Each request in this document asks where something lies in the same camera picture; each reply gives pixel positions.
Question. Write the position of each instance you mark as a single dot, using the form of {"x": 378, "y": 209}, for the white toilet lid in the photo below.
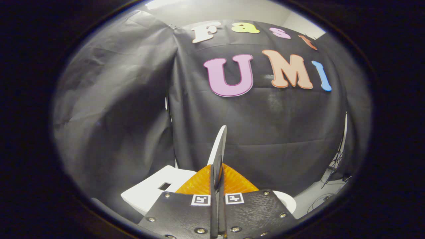
{"x": 219, "y": 146}

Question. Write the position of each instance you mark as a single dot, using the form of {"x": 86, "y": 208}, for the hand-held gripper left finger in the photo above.
{"x": 186, "y": 219}

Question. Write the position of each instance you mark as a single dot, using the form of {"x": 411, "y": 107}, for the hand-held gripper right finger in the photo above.
{"x": 255, "y": 215}

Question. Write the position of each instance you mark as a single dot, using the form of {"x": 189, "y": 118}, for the white toilet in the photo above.
{"x": 149, "y": 192}

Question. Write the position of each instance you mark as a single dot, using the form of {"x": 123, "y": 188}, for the black tripod stand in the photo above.
{"x": 337, "y": 159}

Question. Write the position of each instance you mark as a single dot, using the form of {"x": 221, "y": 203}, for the black backdrop cloth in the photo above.
{"x": 132, "y": 109}

